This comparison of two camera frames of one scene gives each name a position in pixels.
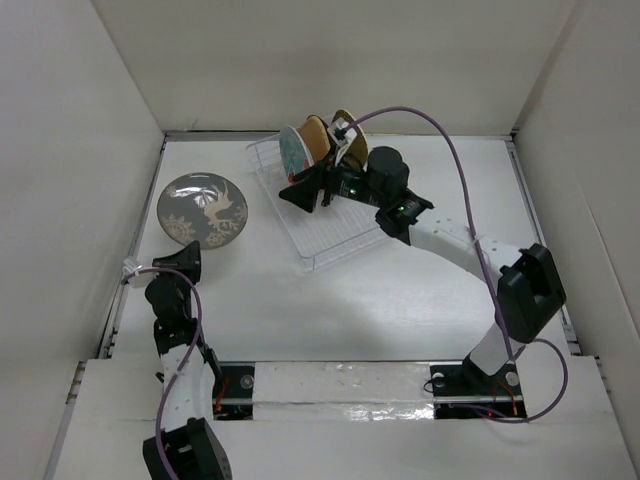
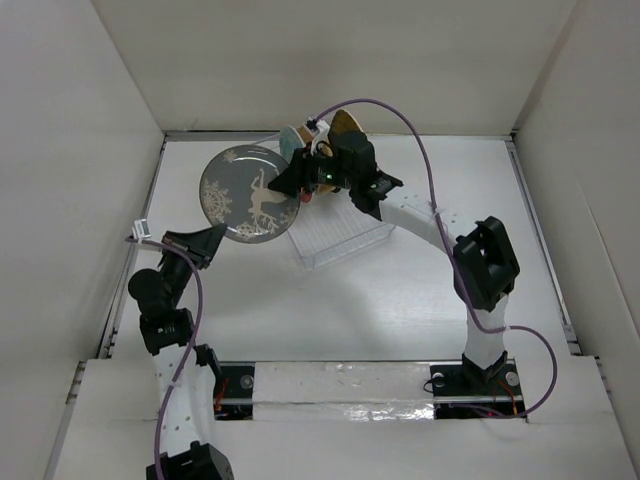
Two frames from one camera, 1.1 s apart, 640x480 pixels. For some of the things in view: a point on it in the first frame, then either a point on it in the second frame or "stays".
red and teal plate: (294, 151) stays
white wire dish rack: (335, 229) stays
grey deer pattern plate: (203, 207) to (235, 193)
